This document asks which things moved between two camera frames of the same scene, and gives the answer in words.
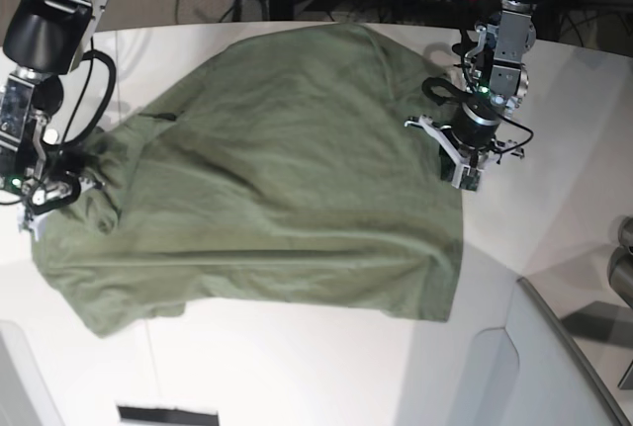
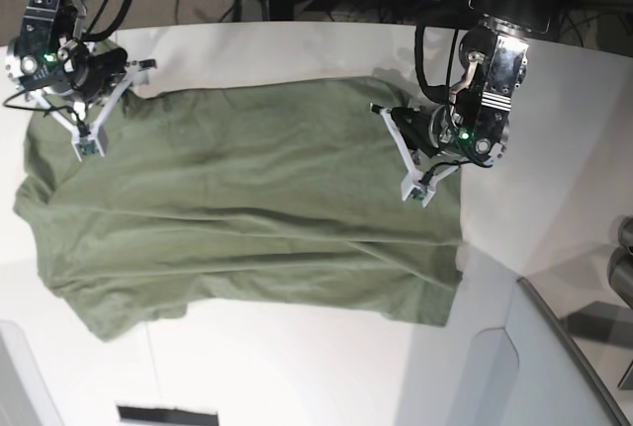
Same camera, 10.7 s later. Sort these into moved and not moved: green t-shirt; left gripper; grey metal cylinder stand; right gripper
Moved: green t-shirt; right gripper; left gripper
Not moved: grey metal cylinder stand
